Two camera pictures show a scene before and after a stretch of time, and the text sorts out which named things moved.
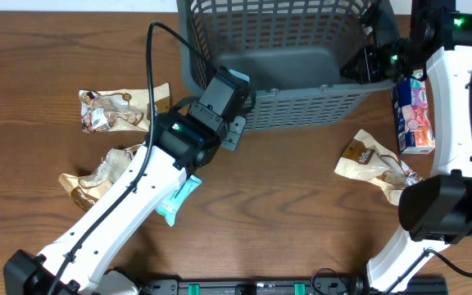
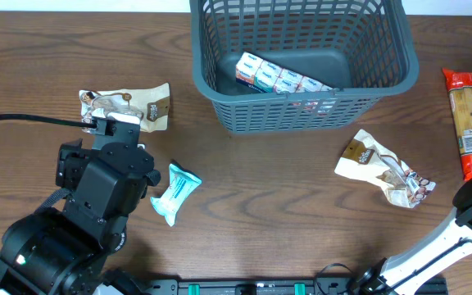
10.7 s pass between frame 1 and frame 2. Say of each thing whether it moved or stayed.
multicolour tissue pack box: moved
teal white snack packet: stayed
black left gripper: moved
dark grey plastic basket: stayed
